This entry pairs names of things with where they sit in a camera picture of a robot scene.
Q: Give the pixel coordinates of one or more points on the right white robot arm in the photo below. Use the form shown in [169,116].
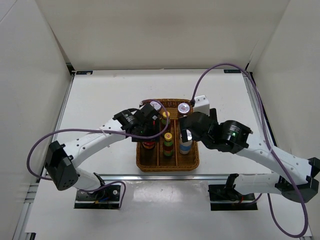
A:
[291,176]

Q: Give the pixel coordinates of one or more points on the yellow-cap chili bottle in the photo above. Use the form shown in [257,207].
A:
[166,116]
[168,145]

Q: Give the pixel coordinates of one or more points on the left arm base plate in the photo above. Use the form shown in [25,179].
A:
[108,198]

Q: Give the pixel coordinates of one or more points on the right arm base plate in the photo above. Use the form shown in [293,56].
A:
[224,197]

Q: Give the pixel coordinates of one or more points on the red-lid sauce jar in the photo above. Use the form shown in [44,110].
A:
[149,145]

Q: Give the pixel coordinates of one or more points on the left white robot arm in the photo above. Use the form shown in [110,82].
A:
[63,160]

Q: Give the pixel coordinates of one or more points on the brown wicker divided basket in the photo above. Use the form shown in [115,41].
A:
[154,160]

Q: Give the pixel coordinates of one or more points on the white-lid spice jar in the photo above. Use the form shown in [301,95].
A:
[183,109]
[156,105]

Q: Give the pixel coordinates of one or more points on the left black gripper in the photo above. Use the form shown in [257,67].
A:
[156,127]

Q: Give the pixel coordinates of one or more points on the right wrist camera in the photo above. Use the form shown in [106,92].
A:
[201,104]

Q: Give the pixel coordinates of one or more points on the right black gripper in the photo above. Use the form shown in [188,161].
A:
[183,129]

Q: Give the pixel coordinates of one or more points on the silver-cap pepper shaker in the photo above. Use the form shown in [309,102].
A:
[185,147]

